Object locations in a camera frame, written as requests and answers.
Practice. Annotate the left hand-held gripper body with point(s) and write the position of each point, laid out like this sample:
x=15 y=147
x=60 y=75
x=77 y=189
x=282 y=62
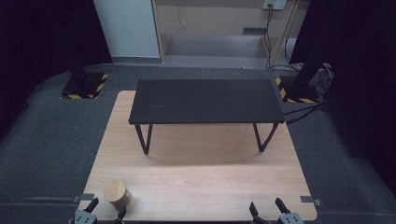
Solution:
x=83 y=217

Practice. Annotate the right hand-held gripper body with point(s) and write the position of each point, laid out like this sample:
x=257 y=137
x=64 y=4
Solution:
x=290 y=218

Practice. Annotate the round wooden container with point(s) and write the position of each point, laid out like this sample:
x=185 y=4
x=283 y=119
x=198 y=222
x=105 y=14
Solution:
x=116 y=193

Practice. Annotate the grey tape piece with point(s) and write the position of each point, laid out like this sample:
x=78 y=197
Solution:
x=309 y=200
x=83 y=197

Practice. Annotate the black stand with striped base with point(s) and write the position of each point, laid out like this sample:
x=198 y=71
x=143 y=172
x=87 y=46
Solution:
x=84 y=88
x=300 y=90

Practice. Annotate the black desktop shelf riser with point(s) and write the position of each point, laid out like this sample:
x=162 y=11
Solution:
x=205 y=101

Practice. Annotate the dark curtain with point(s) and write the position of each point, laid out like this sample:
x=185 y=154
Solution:
x=361 y=77
x=40 y=46

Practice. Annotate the grey label strip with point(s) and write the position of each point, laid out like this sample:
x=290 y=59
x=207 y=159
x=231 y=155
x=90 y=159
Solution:
x=254 y=31

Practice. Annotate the white panel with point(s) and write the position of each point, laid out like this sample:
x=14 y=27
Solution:
x=127 y=28

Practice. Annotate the white power strip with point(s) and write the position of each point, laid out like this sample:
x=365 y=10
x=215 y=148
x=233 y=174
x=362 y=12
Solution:
x=275 y=3

